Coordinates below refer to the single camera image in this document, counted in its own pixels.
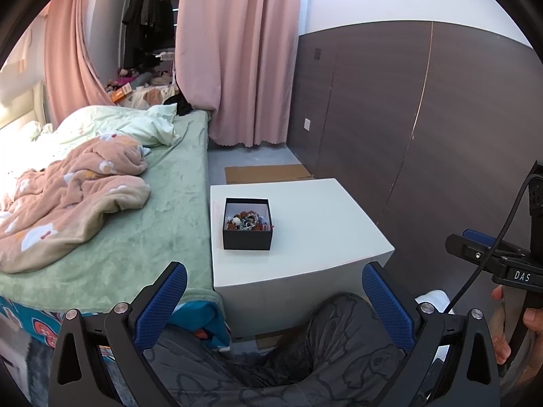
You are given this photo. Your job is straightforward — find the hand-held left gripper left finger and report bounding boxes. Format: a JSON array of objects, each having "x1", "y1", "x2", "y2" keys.
[{"x1": 49, "y1": 261, "x2": 188, "y2": 407}]

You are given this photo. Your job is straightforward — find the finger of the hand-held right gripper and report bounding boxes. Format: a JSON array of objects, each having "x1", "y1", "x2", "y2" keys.
[{"x1": 445, "y1": 229, "x2": 531, "y2": 270}]

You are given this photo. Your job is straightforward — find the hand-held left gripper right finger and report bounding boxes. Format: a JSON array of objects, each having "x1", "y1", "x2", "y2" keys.
[{"x1": 361, "y1": 261, "x2": 501, "y2": 407}]

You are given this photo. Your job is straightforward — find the black jewelry box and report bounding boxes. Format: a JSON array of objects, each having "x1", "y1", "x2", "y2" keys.
[{"x1": 223, "y1": 197, "x2": 274, "y2": 251}]

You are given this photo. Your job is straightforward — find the person's right hand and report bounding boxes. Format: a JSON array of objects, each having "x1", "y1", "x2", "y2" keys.
[{"x1": 487, "y1": 286, "x2": 543, "y2": 367}]

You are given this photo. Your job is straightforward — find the white cloth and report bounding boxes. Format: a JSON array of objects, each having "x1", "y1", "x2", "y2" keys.
[{"x1": 413, "y1": 290, "x2": 451, "y2": 315}]

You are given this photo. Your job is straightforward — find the white cube side table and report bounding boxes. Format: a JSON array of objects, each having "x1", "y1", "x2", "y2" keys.
[{"x1": 210, "y1": 178, "x2": 395, "y2": 342}]

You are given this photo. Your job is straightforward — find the bed with green sheet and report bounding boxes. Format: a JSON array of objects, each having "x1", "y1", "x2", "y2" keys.
[{"x1": 0, "y1": 106, "x2": 215, "y2": 314}]

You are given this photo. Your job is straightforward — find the person's grey patterned pants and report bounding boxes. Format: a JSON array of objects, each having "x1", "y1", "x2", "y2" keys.
[{"x1": 144, "y1": 292, "x2": 429, "y2": 407}]

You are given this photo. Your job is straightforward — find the blue printed bed skirt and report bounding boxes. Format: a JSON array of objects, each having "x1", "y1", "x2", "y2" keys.
[{"x1": 0, "y1": 294, "x2": 232, "y2": 348}]

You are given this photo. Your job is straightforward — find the pink patterned blanket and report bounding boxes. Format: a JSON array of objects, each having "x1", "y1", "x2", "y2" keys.
[{"x1": 0, "y1": 133, "x2": 152, "y2": 274}]

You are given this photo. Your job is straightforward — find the dark grey fuzzy rug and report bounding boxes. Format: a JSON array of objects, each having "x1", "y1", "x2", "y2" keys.
[{"x1": 0, "y1": 326, "x2": 56, "y2": 407}]

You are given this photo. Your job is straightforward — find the brown cardboard sheet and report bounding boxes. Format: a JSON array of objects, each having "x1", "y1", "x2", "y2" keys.
[{"x1": 224, "y1": 163, "x2": 315, "y2": 186}]

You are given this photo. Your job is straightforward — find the light green duvet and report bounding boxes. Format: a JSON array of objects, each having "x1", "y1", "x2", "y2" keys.
[{"x1": 55, "y1": 104, "x2": 183, "y2": 147}]

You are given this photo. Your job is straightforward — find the black garment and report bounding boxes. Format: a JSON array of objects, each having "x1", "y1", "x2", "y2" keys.
[{"x1": 163, "y1": 95, "x2": 193, "y2": 117}]

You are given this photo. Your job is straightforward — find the white pillow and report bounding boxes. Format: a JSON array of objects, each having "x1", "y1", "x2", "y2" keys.
[{"x1": 19, "y1": 121, "x2": 43, "y2": 141}]

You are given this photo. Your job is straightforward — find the pile of plush toys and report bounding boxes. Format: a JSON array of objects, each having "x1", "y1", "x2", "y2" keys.
[{"x1": 106, "y1": 68, "x2": 179, "y2": 108}]

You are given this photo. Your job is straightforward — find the white headboard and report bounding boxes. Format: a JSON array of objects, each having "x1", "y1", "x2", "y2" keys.
[{"x1": 0, "y1": 80, "x2": 47, "y2": 130}]

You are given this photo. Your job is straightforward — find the draped pink curtain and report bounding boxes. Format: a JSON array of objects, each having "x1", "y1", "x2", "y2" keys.
[{"x1": 42, "y1": 0, "x2": 115, "y2": 123}]

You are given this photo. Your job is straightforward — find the wide pink curtain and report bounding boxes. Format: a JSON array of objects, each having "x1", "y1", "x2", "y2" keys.
[{"x1": 175, "y1": 0, "x2": 303, "y2": 149}]

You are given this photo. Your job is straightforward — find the hanging dark clothes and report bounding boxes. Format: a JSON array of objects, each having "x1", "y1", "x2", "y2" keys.
[{"x1": 121, "y1": 0, "x2": 174, "y2": 71}]

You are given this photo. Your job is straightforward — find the right hand-held gripper black cable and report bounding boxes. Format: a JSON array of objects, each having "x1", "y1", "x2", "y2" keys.
[{"x1": 445, "y1": 163, "x2": 543, "y2": 315}]

